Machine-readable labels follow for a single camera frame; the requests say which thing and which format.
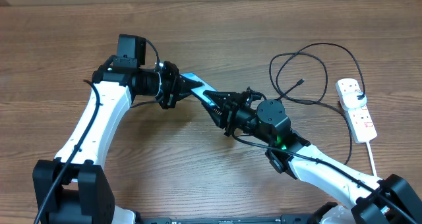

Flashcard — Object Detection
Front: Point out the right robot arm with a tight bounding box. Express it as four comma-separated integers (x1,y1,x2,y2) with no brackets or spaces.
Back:
199,90,421,223

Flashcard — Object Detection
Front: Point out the blue Galaxy smartphone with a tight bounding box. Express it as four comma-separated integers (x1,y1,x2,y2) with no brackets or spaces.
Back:
181,72,216,108

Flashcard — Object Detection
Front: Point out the white power strip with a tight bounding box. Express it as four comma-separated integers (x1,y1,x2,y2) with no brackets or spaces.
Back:
336,78,377,144

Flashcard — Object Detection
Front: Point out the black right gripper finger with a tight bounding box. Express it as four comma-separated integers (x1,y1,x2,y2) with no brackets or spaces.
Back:
202,103,230,129
202,90,247,107

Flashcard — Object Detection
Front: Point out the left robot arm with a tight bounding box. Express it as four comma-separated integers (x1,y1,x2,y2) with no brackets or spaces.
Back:
32,34,202,223

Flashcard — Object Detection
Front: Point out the white charger plug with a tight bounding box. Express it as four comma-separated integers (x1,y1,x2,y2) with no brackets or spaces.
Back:
340,92,367,111

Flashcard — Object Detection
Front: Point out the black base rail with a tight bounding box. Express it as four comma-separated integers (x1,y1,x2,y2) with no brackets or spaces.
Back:
136,213,312,224

